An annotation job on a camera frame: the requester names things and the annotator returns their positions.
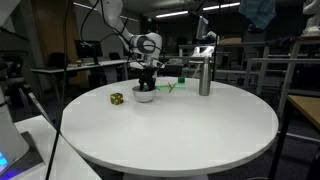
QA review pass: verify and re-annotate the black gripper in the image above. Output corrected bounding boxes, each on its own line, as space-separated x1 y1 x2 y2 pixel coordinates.
138 67 156 91

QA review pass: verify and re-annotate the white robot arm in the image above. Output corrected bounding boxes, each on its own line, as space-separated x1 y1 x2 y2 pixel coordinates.
88 0 164 91

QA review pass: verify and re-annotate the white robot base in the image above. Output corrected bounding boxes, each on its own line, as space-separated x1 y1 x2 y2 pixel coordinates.
0 88 43 180

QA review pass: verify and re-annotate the white bowl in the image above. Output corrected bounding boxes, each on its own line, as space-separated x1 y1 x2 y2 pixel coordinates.
132 85 156 103

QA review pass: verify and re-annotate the steel water bottle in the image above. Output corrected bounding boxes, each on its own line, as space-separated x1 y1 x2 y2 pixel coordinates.
199 57 211 96

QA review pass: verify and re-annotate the long green stick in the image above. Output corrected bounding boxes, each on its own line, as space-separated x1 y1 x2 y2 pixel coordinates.
156 85 186 91

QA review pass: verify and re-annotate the white background desk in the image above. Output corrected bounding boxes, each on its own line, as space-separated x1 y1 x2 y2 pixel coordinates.
31 60 128 86

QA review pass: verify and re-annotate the multicoloured puzzle cube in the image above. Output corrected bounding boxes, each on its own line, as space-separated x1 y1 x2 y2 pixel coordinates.
110 93 124 105

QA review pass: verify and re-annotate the small green cube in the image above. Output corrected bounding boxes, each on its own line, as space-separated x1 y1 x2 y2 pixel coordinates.
178 77 185 83

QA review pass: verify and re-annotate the black computer monitor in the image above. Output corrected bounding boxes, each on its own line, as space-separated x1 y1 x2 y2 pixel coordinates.
74 40 103 65

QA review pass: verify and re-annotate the white side table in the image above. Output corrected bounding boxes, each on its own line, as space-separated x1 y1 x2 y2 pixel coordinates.
12 116 102 180

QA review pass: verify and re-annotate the blue hanging cloth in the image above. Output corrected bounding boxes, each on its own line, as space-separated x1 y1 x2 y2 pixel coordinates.
239 0 277 30

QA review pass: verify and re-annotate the metal shelving rack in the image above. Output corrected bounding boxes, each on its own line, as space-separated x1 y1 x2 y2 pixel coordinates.
243 35 320 111

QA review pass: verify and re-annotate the wooden side table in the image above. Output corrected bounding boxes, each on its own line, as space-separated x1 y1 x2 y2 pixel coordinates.
267 94 320 180

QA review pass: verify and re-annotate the white humanoid figure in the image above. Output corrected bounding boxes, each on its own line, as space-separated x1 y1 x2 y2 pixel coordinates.
303 0 320 36

